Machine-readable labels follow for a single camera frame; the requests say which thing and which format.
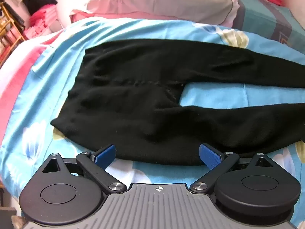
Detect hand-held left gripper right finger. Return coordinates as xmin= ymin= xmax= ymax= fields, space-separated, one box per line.
xmin=190 ymin=143 xmax=273 ymax=194

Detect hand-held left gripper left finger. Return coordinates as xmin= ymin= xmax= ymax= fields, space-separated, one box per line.
xmin=42 ymin=144 xmax=127 ymax=194

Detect black pants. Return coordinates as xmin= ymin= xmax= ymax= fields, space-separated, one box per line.
xmin=51 ymin=39 xmax=305 ymax=167

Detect blue floral bed sheet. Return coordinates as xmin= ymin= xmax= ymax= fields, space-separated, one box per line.
xmin=0 ymin=17 xmax=305 ymax=229

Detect pink fleece blanket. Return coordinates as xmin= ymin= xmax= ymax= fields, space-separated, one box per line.
xmin=0 ymin=32 xmax=63 ymax=144

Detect stack of pink folded towels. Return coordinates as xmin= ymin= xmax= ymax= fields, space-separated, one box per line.
xmin=24 ymin=6 xmax=60 ymax=40

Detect teal and grey patterned sheet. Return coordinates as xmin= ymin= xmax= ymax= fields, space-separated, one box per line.
xmin=232 ymin=0 xmax=305 ymax=50

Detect yellow wooden rack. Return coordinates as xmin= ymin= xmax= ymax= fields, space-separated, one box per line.
xmin=0 ymin=1 xmax=26 ymax=65

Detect black hanging garment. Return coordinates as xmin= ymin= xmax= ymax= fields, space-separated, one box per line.
xmin=22 ymin=0 xmax=58 ymax=17

